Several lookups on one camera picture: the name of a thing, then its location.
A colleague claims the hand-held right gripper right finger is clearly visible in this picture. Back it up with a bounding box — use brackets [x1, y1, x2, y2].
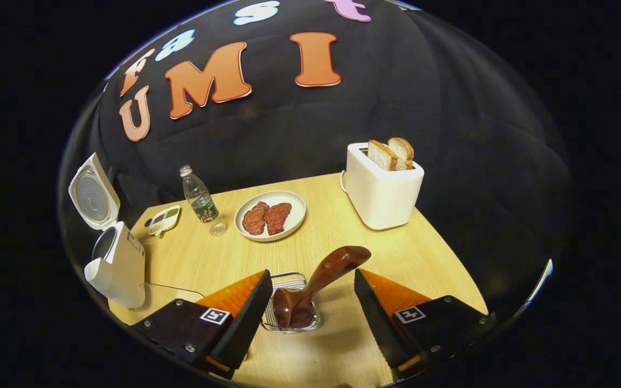
[354, 268, 497, 380]

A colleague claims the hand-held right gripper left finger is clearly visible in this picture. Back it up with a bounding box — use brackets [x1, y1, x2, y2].
[130, 269, 273, 380]

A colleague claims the wire metal chopstick holder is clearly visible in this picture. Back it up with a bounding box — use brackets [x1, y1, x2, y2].
[261, 272, 322, 334]

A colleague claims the brown wooden spoon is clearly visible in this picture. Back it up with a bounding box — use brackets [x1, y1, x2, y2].
[273, 246, 371, 330]

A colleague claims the white rice cooker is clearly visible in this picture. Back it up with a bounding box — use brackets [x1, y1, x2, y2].
[68, 153, 147, 309]

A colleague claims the clear plastic water bottle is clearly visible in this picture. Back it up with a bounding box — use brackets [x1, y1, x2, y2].
[179, 165, 228, 237]

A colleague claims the white round plate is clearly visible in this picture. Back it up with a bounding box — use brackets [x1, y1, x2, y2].
[234, 190, 307, 242]

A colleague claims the white toaster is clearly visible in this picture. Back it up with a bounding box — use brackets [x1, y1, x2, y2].
[340, 142, 425, 231]

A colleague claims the white divided seasoning dish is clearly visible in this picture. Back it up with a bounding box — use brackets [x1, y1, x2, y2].
[144, 205, 182, 237]

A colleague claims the toast bread slice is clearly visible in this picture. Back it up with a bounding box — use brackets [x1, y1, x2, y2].
[388, 137, 415, 170]
[367, 140, 398, 171]

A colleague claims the black backdrop cloth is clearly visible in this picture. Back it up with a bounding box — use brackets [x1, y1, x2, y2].
[57, 0, 572, 318]

